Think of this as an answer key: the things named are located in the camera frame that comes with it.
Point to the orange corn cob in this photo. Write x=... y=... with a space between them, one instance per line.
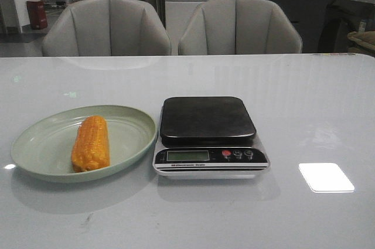
x=91 y=150

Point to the black silver kitchen scale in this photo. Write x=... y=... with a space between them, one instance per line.
x=208 y=138

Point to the right grey upholstered chair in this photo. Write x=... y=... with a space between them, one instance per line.
x=228 y=27

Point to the grey upholstered chair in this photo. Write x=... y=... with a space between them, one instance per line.
x=228 y=27
x=107 y=28

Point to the left grey upholstered chair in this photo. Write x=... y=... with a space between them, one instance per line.
x=107 y=28

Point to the pale green round plate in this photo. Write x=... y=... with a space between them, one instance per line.
x=43 y=150

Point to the red bin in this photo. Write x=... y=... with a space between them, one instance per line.
x=37 y=15

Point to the dark appliance at right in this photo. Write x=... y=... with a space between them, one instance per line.
x=341 y=18

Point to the beige cushion at right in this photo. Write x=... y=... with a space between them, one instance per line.
x=362 y=42

